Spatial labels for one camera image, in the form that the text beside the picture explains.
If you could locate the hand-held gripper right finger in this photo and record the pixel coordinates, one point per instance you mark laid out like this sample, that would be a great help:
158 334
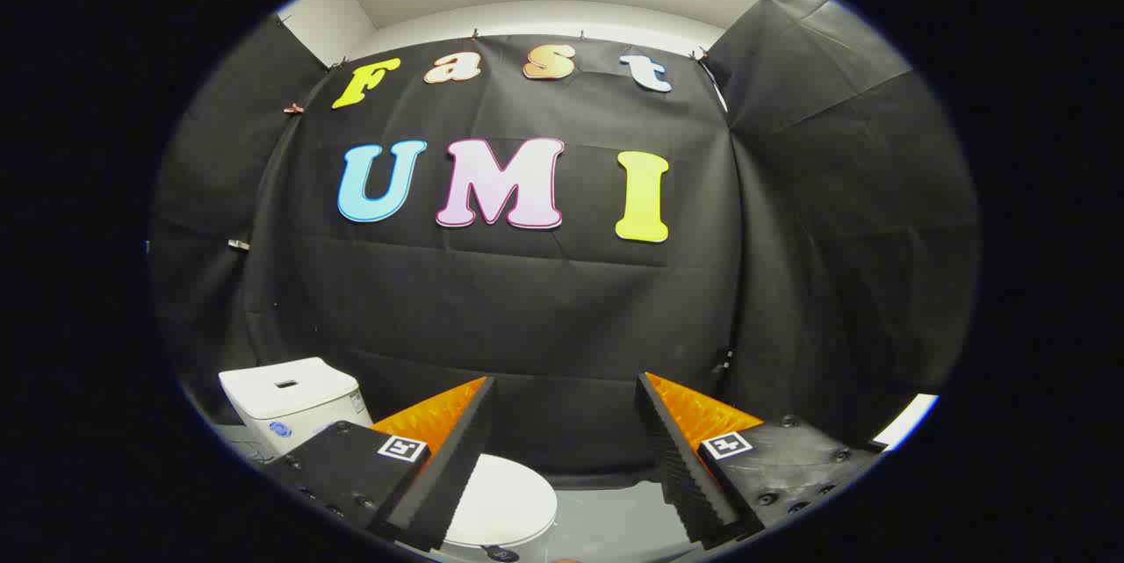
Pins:
672 449

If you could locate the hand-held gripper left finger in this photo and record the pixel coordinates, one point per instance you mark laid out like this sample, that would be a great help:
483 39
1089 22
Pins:
457 449

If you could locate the black backdrop cloth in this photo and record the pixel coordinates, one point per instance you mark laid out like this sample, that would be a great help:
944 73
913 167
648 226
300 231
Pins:
527 308

